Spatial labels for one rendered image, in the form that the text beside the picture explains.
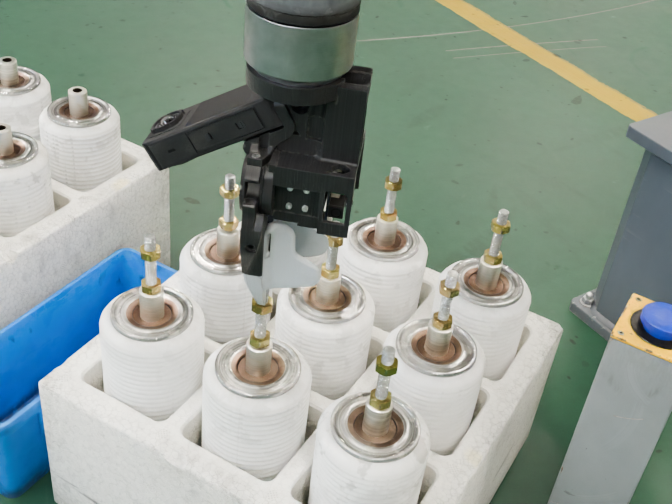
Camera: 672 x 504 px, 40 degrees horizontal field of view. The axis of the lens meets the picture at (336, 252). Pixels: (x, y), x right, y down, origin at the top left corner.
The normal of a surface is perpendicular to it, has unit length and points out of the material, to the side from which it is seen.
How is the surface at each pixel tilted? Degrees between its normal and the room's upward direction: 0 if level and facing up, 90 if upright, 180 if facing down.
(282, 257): 91
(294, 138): 90
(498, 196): 0
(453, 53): 0
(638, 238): 90
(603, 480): 90
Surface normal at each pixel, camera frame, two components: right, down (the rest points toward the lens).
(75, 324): 0.85, 0.36
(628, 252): -0.83, 0.28
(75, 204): 0.10, -0.79
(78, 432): -0.50, 0.48
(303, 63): 0.12, 0.61
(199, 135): -0.18, 0.58
